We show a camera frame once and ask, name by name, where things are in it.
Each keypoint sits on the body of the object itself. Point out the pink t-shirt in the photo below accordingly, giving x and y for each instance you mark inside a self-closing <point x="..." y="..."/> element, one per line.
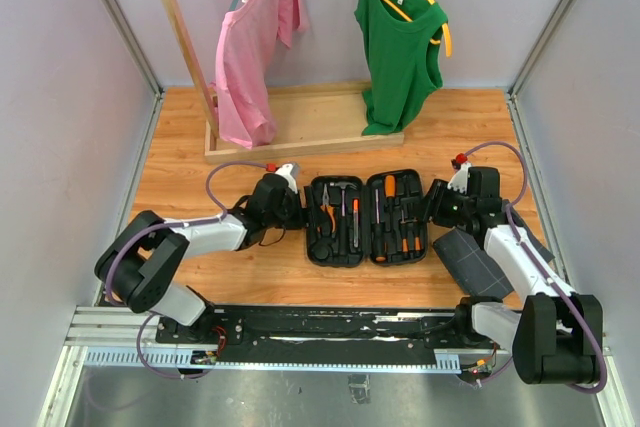
<point x="245" y="48"/>

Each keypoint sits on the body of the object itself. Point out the black plastic tool case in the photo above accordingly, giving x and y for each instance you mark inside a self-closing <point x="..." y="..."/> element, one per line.
<point x="322" y="249"/>

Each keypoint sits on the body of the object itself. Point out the grey folded cloth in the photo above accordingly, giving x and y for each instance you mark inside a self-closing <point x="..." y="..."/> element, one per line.
<point x="473" y="270"/>

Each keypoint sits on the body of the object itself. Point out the slim black orange screwdriver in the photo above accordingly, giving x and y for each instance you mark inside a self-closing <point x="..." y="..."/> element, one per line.
<point x="415" y="235"/>

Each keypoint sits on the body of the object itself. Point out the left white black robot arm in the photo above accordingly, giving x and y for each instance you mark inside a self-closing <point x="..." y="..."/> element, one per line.
<point x="139" y="267"/>

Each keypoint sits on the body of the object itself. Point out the small orange screwdriver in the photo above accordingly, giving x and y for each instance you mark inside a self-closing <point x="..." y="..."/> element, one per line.
<point x="390" y="192"/>

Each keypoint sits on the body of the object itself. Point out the steel claw hammer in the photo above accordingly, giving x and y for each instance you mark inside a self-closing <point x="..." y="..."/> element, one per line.
<point x="343" y="227"/>

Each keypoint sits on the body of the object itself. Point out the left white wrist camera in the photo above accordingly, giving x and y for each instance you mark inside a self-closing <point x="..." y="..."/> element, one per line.
<point x="289" y="171"/>

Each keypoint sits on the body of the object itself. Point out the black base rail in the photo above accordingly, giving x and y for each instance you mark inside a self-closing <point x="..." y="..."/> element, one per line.
<point x="324" y="337"/>

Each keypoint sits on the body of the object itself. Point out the wooden clothes rack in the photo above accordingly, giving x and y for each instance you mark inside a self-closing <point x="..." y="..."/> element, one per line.
<point x="313" y="119"/>

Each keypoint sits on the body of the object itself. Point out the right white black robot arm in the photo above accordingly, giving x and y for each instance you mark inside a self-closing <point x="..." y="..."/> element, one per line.
<point x="557" y="337"/>

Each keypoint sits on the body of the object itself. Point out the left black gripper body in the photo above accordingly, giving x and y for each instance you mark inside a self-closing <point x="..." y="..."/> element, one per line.
<point x="292" y="215"/>

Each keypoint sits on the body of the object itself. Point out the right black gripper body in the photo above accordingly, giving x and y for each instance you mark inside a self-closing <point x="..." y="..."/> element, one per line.
<point x="456" y="207"/>

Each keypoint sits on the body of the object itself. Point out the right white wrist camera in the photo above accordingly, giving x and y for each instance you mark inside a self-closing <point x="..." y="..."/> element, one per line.
<point x="459" y="181"/>

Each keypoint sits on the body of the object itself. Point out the thin black orange screwdriver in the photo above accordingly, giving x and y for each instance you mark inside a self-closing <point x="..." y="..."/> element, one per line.
<point x="404" y="233"/>

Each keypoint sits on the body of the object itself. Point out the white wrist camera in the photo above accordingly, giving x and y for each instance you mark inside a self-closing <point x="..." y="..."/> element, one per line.
<point x="459" y="181"/>
<point x="289" y="171"/>

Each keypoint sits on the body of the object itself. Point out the orange handled pliers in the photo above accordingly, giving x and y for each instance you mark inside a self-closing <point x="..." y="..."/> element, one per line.
<point x="328" y="209"/>

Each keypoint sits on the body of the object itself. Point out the green tank top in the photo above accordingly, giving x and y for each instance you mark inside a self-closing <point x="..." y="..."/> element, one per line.
<point x="400" y="39"/>

